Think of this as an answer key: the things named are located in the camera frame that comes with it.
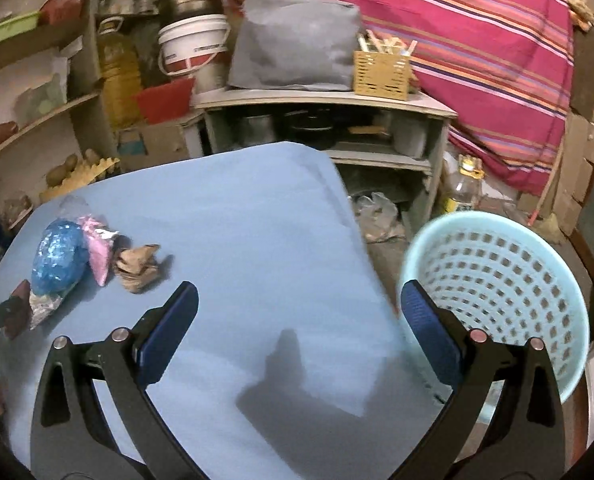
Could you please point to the clear plastic container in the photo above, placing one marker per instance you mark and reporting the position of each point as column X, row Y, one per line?
column 42, row 97

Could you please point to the green plastic tray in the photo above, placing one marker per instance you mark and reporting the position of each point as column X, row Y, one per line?
column 7, row 32

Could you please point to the large oil bottle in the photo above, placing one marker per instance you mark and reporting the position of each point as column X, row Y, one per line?
column 119, row 75

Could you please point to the bunch of wooden utensils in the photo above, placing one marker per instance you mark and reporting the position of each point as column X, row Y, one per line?
column 384, row 44

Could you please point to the yellow egg tray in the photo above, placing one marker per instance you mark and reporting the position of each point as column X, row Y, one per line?
column 84, row 175

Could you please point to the brown paper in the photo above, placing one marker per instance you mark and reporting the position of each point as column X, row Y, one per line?
column 137, row 270

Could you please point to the grey fabric bag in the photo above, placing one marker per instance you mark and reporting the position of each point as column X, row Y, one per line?
column 297, row 45

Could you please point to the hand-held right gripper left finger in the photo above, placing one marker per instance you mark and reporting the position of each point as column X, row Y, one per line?
column 169, row 330

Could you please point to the blue tablecloth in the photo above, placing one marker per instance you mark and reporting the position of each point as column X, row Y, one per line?
column 237, row 240

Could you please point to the maroon packet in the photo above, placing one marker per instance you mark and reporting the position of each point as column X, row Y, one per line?
column 19, row 310

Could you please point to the white plastic bucket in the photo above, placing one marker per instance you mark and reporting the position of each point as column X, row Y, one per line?
column 192, row 42

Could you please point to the small red basket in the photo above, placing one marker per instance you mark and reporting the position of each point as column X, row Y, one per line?
column 64, row 7

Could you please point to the light blue plastic basket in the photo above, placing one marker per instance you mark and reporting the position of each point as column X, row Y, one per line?
column 502, row 280

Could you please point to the plastic bottle with yellow cap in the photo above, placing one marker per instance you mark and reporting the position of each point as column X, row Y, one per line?
column 463, row 190

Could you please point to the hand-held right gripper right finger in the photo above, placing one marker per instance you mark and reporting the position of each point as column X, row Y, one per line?
column 429, row 330

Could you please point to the low wooden cabinet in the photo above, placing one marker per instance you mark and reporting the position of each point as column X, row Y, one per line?
column 327, row 99

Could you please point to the blue plastic bag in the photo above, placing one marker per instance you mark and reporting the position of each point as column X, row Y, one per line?
column 57, row 255

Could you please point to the clear plastic bag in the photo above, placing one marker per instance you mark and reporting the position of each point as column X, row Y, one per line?
column 379, row 217

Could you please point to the silver foil wrapper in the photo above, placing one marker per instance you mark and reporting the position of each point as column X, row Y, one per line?
column 44, row 307

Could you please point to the cardboard box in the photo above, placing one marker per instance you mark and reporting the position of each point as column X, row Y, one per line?
column 162, row 142

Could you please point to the wooden shelving unit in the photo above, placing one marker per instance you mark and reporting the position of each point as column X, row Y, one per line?
column 84, row 60

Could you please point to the pink packet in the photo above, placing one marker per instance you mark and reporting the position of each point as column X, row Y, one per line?
column 99, row 255

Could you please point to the red striped cloth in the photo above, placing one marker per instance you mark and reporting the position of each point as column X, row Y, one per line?
column 477, row 50

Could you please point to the yellow utensil holder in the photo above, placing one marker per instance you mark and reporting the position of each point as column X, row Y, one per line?
column 382, row 77

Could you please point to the red plastic basket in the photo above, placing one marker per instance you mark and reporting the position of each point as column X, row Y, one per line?
column 164, row 100

